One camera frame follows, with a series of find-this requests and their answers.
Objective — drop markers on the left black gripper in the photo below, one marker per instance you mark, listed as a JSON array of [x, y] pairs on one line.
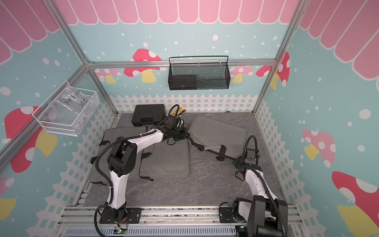
[[184, 133]]

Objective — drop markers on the white wire basket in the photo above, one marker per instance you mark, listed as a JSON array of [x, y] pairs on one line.
[[38, 116]]

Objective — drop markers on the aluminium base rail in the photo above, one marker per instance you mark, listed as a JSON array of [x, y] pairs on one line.
[[152, 215]]

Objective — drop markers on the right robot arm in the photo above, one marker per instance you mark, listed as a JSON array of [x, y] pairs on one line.
[[265, 214]]

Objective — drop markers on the black box in basket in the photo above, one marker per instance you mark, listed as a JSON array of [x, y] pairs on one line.
[[182, 82]]

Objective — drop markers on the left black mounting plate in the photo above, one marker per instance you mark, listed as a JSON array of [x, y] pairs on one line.
[[130, 215]]

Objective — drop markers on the black mounting plate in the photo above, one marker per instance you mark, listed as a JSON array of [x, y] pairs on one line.
[[226, 215], [130, 215]]

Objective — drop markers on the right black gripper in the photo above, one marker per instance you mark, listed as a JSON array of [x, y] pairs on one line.
[[237, 162]]

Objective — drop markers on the black wire mesh basket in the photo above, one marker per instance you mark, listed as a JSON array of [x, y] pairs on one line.
[[212, 72]]

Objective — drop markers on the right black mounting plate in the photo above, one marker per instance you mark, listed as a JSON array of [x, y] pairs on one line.
[[226, 215]]

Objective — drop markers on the clear plastic bag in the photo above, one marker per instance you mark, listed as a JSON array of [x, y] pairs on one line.
[[72, 108]]

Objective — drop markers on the black plastic tool case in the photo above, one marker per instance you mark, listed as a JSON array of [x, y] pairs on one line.
[[148, 114]]

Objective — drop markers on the yellow black pliers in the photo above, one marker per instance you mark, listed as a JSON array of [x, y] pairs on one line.
[[179, 111]]

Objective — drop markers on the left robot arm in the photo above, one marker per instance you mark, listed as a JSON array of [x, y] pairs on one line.
[[118, 159]]

